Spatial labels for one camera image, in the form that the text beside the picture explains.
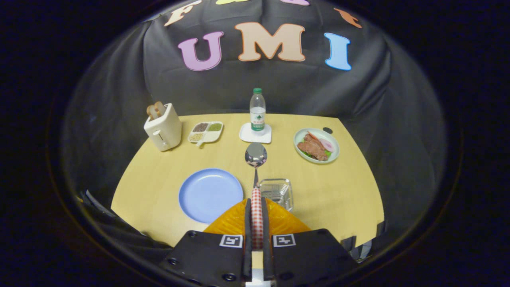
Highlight spoon with red checkered handle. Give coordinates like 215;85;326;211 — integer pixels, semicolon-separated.
245;142;268;250

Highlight cream toaster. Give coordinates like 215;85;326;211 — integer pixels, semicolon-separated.
143;103;182;152

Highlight brown meat slices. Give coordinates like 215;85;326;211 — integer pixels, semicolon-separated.
297;134;329;161

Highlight pale green food plate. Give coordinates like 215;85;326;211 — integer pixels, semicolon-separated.
294;128;340;164

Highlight white divided snack tray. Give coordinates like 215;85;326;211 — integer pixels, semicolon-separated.
187;121;224;147

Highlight clear water bottle green cap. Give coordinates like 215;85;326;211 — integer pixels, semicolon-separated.
249;88;266;132

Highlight white square coaster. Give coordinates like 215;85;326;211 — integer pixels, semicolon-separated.
239;123;272;144

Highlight person's dark clothing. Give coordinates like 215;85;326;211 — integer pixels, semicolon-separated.
76;189;174;265

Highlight dark strapped object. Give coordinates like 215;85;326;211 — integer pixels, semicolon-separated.
341;220;388;263

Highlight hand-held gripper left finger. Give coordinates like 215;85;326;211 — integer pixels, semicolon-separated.
157;198;252;284

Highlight black backdrop cloth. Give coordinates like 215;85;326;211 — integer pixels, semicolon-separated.
60;0;449;256

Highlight clear plastic drainer basket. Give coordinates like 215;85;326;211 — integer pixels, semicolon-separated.
259;178;294;212

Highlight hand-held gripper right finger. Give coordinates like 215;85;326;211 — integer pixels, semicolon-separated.
261;198;359;284

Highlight blue round plate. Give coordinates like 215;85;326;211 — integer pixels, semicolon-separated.
178;168;244;224

